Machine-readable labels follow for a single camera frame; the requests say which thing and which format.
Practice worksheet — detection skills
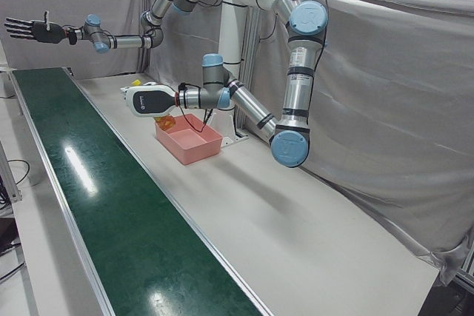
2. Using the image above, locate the grey curtain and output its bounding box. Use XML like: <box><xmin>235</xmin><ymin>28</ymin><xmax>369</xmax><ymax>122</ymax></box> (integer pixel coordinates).
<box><xmin>0</xmin><ymin>0</ymin><xmax>474</xmax><ymax>287</ymax></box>

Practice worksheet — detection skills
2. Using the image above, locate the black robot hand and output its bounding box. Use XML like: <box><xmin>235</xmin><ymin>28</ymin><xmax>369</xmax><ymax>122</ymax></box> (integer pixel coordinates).
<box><xmin>4</xmin><ymin>10</ymin><xmax>70</xmax><ymax>45</ymax></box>

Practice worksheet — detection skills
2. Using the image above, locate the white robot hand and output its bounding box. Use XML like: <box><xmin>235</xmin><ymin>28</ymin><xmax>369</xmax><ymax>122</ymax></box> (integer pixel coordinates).
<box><xmin>120</xmin><ymin>81</ymin><xmax>178</xmax><ymax>119</ymax></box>

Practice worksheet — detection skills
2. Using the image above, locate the black floor cable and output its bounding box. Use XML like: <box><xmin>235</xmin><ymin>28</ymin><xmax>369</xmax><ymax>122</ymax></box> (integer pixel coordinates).
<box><xmin>0</xmin><ymin>158</ymin><xmax>31</xmax><ymax>206</ymax></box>

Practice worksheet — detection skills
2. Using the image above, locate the green conveyor belt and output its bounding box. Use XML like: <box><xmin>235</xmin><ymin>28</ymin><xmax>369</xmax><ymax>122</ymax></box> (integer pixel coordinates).
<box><xmin>8</xmin><ymin>67</ymin><xmax>276</xmax><ymax>316</ymax></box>

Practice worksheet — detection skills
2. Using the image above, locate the white robot torso column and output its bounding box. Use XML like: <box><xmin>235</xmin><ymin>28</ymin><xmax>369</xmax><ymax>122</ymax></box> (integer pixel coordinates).
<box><xmin>180</xmin><ymin>0</ymin><xmax>313</xmax><ymax>70</ymax></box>

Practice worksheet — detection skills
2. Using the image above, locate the pink plastic basket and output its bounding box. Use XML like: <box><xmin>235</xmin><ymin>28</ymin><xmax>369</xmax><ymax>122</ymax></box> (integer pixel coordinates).
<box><xmin>154</xmin><ymin>113</ymin><xmax>224</xmax><ymax>166</ymax></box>

